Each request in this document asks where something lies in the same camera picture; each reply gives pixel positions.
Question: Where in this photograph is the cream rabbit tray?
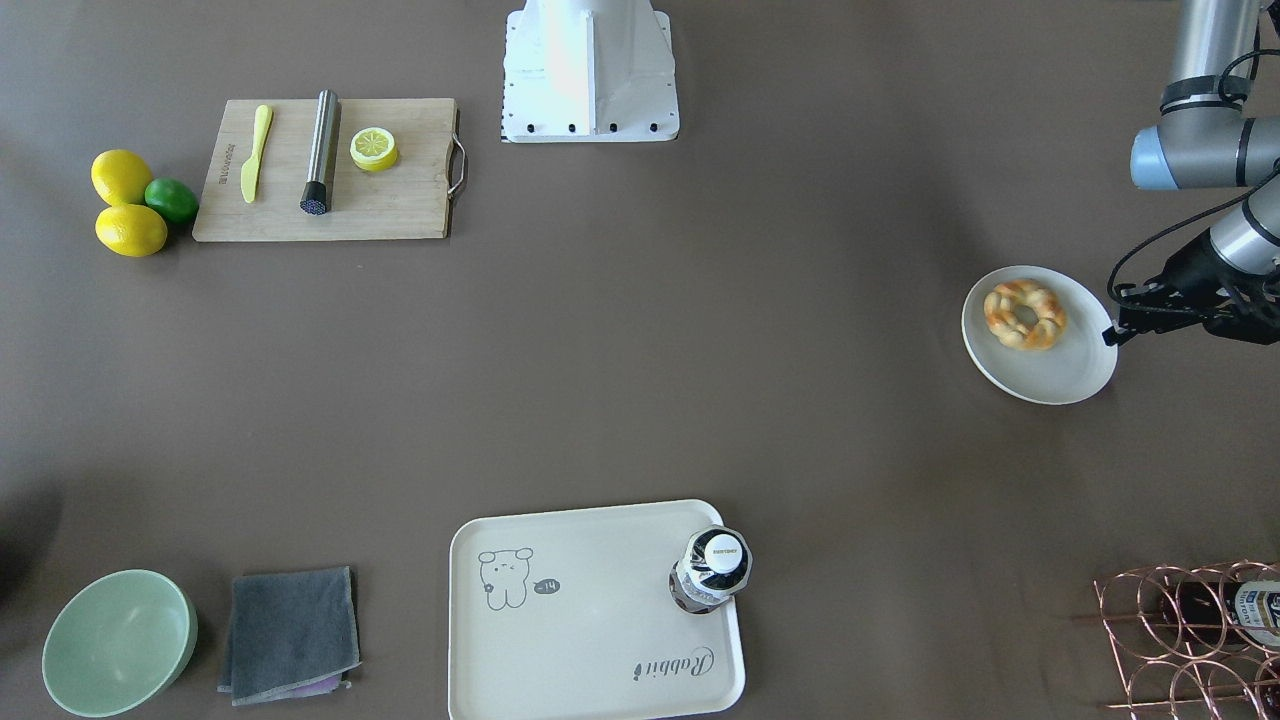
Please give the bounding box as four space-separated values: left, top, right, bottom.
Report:
448 498 746 719

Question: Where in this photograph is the yellow plastic knife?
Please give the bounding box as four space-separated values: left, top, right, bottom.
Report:
239 104 274 204

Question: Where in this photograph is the white oval plate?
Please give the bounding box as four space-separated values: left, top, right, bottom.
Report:
961 265 1119 405

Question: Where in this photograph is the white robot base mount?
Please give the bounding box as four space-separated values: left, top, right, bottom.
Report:
500 1 681 143

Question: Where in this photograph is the dark tea bottle on tray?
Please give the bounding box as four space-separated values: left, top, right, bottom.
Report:
668 525 753 614

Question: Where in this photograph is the yellow lemon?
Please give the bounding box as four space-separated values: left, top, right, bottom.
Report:
95 204 168 258
90 149 154 208

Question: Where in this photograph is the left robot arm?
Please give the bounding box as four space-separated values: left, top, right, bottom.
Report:
1103 1 1279 346

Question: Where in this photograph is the lower yellow lemon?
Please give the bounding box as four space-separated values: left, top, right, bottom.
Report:
95 204 168 258

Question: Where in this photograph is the half lemon slice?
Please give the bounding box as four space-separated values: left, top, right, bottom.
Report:
349 127 399 172

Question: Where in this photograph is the wooden cutting board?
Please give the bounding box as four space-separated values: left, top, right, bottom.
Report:
192 97 458 243

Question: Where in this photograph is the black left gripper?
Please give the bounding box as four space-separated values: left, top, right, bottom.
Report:
1102 229 1279 347

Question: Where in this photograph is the copper wire bottle rack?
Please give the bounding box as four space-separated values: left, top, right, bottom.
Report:
1094 561 1277 719

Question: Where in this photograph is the upper yellow lemon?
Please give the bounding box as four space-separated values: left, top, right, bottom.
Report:
90 149 154 208

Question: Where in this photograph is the green lime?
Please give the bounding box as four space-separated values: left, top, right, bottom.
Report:
143 177 200 225

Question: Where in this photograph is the grey folded cloth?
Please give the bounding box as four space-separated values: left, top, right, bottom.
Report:
218 566 362 706

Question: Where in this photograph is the glazed twisted donut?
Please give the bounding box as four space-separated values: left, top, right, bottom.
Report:
983 278 1070 351

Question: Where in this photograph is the dark bottle in rack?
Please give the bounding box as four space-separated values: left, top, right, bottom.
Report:
1158 580 1279 655

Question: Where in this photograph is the green bowl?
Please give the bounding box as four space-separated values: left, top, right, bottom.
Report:
41 569 198 717

